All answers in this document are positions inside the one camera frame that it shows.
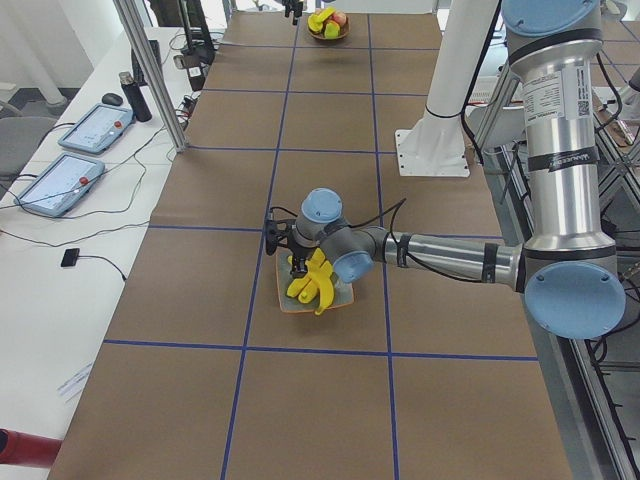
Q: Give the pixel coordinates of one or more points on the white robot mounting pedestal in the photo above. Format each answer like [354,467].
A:
[435,146]

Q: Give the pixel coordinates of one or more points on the far blue teach pendant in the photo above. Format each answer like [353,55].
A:
[98,129]

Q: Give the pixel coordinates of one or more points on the grey square plate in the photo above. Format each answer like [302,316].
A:
[344,294]

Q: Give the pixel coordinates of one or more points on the near blue teach pendant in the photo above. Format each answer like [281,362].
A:
[57,189]

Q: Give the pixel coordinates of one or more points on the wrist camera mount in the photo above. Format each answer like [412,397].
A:
[276,231]

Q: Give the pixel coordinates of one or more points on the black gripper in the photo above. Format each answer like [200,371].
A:
[301,249]
[293,6]

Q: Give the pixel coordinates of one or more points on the red object at edge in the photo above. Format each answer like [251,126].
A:
[23,449]

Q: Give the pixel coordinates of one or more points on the small black puck device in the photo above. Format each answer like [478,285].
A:
[70,257]

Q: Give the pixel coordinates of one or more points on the yellow banana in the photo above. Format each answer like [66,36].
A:
[288,291]
[320,271]
[305,290]

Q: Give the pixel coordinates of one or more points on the black computer mouse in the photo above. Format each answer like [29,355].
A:
[112,99]

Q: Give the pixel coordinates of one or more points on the black water bottle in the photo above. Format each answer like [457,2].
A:
[135,98]

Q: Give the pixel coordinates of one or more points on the aluminium frame post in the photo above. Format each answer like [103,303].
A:
[135,31]

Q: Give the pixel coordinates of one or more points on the right red apple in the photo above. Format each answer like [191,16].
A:
[339,17]

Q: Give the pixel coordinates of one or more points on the wicker fruit basket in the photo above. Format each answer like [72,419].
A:
[319,36]

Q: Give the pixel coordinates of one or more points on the blue teach pendant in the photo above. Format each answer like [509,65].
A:
[98,129]
[57,189]

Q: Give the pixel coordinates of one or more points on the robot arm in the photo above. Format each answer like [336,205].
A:
[566,270]

